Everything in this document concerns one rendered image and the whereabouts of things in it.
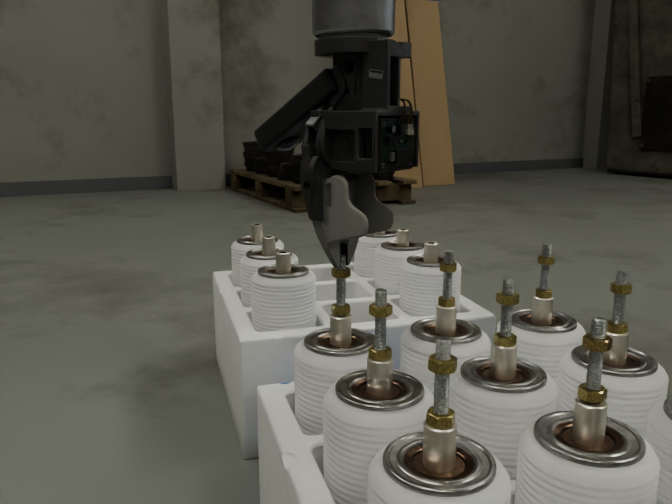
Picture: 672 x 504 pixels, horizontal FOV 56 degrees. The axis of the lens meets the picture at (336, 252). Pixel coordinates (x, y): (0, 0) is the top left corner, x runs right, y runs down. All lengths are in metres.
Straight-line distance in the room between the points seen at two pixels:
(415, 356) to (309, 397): 0.12
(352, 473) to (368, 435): 0.04
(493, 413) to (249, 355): 0.42
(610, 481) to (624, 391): 0.16
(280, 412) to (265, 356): 0.22
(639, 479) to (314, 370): 0.30
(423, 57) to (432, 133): 0.50
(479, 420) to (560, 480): 0.12
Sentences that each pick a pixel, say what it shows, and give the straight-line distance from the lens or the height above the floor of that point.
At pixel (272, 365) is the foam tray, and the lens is 0.89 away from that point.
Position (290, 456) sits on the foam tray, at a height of 0.18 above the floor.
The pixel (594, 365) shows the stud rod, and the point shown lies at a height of 0.31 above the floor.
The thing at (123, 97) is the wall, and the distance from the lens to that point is 4.08.
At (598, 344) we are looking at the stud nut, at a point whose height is 0.33.
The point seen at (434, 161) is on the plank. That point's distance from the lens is 4.20.
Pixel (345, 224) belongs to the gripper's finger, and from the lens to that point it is 0.59.
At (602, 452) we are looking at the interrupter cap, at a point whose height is 0.25.
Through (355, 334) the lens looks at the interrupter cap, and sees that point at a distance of 0.67.
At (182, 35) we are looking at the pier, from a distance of 3.99.
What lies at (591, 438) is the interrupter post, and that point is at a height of 0.26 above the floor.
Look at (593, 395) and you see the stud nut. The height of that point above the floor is 0.29.
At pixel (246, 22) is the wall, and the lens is 4.27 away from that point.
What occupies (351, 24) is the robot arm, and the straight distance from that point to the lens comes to 0.57.
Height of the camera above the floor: 0.48
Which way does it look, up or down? 13 degrees down
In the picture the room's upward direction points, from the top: straight up
